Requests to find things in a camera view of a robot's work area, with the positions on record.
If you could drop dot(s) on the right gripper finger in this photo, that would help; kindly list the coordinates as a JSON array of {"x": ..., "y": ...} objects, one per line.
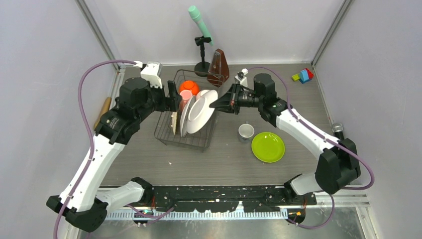
[
  {"x": 227, "y": 100},
  {"x": 225, "y": 107}
]

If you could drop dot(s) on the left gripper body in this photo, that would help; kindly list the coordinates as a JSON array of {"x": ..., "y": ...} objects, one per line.
[{"x": 157, "y": 101}]

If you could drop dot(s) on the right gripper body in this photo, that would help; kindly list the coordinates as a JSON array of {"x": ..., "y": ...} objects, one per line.
[{"x": 249, "y": 99}]

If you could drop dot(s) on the pink mug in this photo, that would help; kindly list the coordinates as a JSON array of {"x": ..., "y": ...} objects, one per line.
[{"x": 186, "y": 96}]

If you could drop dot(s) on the orange bowl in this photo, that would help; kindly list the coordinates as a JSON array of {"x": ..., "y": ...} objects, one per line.
[{"x": 191, "y": 86}]

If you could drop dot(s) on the white printed round plate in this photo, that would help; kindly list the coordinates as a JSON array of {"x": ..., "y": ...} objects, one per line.
[{"x": 184, "y": 116}]

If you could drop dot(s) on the green rimmed white plate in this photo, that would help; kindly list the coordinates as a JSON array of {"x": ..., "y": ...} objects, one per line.
[{"x": 201, "y": 111}]

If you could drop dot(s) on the black wire dish rack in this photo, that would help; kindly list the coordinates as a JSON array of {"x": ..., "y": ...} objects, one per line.
[{"x": 197, "y": 141}]

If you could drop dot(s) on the woven bamboo plate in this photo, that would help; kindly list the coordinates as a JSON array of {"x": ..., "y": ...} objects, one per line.
[{"x": 174, "y": 120}]

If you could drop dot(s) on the white bowl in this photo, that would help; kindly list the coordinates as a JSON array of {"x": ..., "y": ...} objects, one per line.
[{"x": 201, "y": 93}]

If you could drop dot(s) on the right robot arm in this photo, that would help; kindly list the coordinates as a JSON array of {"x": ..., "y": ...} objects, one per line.
[{"x": 337, "y": 165}]

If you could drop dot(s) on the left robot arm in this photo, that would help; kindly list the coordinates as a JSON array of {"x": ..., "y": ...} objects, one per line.
[{"x": 80, "y": 203}]

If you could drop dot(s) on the small grey patterned mug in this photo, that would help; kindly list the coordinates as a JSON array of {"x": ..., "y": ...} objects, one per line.
[{"x": 245, "y": 132}]

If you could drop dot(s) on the brown metronome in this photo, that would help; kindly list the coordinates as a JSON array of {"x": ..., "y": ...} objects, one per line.
[{"x": 218, "y": 72}]

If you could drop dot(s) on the wooden rolling pin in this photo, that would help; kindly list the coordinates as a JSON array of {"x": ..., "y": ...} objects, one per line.
[{"x": 104, "y": 109}]

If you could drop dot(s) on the black microphone stand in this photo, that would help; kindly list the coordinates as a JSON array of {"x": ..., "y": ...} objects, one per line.
[{"x": 201, "y": 68}]

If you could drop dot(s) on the colourful toy blocks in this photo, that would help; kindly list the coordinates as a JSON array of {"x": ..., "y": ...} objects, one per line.
[{"x": 305, "y": 75}]

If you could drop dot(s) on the lime green plate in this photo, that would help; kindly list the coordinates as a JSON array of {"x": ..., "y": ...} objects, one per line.
[{"x": 268, "y": 147}]

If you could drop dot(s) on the black handheld microphone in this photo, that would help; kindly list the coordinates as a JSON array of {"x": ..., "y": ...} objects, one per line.
[{"x": 337, "y": 129}]

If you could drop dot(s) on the mint green microphone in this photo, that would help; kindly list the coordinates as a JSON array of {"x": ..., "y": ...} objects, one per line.
[{"x": 196, "y": 16}]

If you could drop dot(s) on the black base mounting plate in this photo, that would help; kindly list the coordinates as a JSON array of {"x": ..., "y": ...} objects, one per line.
[{"x": 225, "y": 199}]

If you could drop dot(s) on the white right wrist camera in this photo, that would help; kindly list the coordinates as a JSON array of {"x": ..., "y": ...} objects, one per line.
[{"x": 240, "y": 77}]

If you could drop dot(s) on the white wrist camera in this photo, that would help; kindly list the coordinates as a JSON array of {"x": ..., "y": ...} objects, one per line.
[
  {"x": 151, "y": 71},
  {"x": 240, "y": 77}
]

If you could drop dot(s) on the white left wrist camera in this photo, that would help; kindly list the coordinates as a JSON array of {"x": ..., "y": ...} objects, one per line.
[{"x": 151, "y": 71}]

